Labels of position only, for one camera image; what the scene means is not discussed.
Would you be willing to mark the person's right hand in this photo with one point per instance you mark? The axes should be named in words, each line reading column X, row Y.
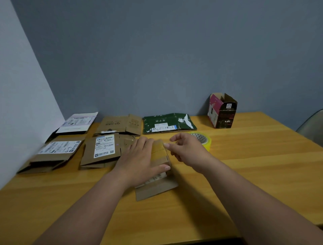
column 191, row 151

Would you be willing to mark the person's left hand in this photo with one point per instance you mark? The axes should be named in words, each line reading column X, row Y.
column 137, row 164

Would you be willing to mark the yellow tape roll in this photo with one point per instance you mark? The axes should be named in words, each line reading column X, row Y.
column 208, row 142

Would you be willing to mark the small brown cardboard box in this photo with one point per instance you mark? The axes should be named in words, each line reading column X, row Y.
column 156, row 189

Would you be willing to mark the green box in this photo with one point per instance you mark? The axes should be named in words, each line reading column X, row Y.
column 164, row 120

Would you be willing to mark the plain brown carton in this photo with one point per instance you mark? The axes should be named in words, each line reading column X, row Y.
column 113, row 125

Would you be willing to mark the pink and black carton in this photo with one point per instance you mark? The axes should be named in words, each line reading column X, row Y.
column 222, row 113

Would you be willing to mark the brown carton with label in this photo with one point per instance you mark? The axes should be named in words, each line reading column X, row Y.
column 87, row 156

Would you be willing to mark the black box white label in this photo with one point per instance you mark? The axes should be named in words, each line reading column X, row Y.
column 78, row 121

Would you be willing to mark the person's left forearm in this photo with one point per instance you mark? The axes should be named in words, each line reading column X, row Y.
column 75, row 214

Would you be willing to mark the person's right forearm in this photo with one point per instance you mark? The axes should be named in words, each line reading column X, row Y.
column 260, row 204

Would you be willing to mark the beige chair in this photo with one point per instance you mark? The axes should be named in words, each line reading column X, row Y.
column 313, row 128

